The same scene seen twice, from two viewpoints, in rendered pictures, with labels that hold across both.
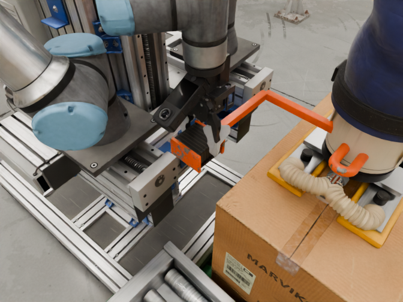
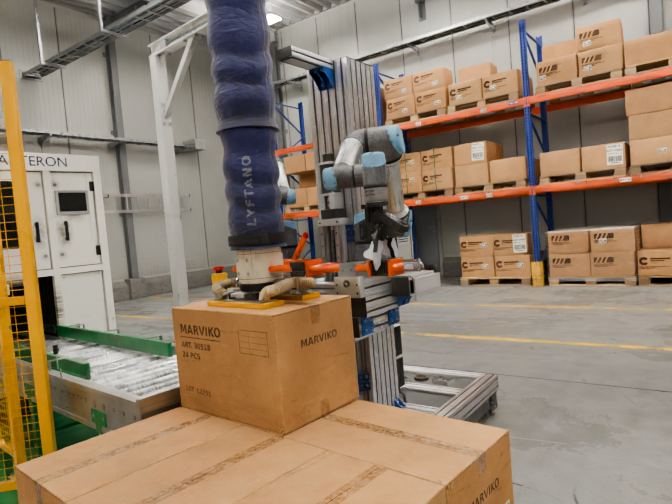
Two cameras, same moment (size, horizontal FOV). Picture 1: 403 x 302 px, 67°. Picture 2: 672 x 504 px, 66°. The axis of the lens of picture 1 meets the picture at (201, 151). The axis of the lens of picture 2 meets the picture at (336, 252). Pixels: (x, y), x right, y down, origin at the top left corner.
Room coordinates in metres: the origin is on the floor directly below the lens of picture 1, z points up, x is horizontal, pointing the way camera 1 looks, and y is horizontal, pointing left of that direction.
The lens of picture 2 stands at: (0.75, -2.38, 1.21)
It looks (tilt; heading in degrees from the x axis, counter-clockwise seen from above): 3 degrees down; 88
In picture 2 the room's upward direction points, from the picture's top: 5 degrees counter-clockwise
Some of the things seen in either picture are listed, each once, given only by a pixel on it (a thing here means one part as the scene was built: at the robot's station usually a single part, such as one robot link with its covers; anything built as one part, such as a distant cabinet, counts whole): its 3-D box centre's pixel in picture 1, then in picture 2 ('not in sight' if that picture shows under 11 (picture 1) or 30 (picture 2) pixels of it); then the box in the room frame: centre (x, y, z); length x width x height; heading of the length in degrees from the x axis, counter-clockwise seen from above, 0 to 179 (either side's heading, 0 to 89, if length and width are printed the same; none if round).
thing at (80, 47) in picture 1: (80, 69); (284, 232); (0.57, 0.26, 1.20); 0.13 x 0.12 x 0.14; 9
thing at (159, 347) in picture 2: not in sight; (111, 336); (-0.71, 1.10, 0.60); 1.60 x 0.10 x 0.09; 137
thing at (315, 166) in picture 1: (318, 144); (281, 291); (0.57, -0.32, 0.97); 0.34 x 0.10 x 0.05; 137
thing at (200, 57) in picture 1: (203, 48); not in sight; (0.48, 0.00, 1.30); 0.08 x 0.08 x 0.05
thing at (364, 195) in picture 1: (390, 183); (243, 299); (0.44, -0.46, 0.97); 0.34 x 0.10 x 0.05; 137
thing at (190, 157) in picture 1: (197, 145); not in sight; (0.47, 0.01, 1.08); 0.09 x 0.08 x 0.05; 47
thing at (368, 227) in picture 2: not in sight; (376, 221); (0.93, -0.77, 1.21); 0.09 x 0.08 x 0.12; 137
